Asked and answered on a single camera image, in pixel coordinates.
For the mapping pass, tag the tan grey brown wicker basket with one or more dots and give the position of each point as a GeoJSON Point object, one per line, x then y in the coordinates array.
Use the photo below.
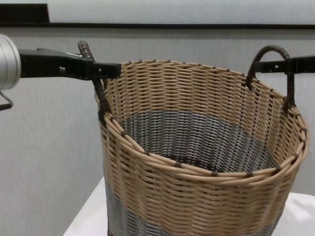
{"type": "Point", "coordinates": [197, 191]}

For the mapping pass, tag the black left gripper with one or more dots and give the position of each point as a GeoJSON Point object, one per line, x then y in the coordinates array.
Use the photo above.
{"type": "Point", "coordinates": [49, 64]}

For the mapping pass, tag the white foam board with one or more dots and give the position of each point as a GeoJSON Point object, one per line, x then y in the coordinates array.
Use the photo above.
{"type": "Point", "coordinates": [172, 11]}

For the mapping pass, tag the black horizontal partition rail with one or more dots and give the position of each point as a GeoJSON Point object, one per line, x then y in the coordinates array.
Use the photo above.
{"type": "Point", "coordinates": [172, 25]}

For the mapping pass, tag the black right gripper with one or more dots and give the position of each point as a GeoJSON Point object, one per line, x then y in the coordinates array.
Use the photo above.
{"type": "Point", "coordinates": [305, 66]}

